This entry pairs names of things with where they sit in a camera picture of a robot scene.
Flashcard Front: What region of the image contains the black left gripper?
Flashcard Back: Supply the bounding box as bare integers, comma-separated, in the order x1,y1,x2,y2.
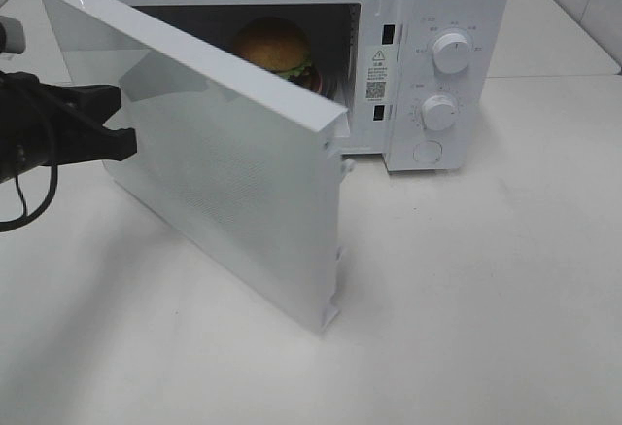
1,72,137,183

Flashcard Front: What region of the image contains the white microwave door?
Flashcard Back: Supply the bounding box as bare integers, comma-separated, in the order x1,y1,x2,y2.
42,0,347,332

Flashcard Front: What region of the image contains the burger with lettuce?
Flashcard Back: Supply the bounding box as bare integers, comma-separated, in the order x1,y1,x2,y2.
230,17,317,90

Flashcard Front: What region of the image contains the pink round plate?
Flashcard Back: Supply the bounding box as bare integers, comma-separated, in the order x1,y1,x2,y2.
310,70,323,94

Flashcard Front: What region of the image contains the round white door button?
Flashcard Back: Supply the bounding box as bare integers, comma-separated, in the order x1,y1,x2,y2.
413,140,443,165

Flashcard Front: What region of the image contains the glass microwave turntable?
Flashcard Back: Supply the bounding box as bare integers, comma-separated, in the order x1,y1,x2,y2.
320,70,339,100

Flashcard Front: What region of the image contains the white microwave oven body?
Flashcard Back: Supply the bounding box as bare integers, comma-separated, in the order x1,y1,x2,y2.
118,0,506,171

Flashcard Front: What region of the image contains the lower white timer knob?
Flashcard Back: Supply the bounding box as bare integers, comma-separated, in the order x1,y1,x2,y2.
421,94,459,131

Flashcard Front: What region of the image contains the upper white power knob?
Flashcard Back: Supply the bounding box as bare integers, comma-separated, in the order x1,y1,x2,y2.
432,29,472,75

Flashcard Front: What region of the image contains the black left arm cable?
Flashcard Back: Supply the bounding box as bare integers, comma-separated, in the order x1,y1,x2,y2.
0,74,61,233

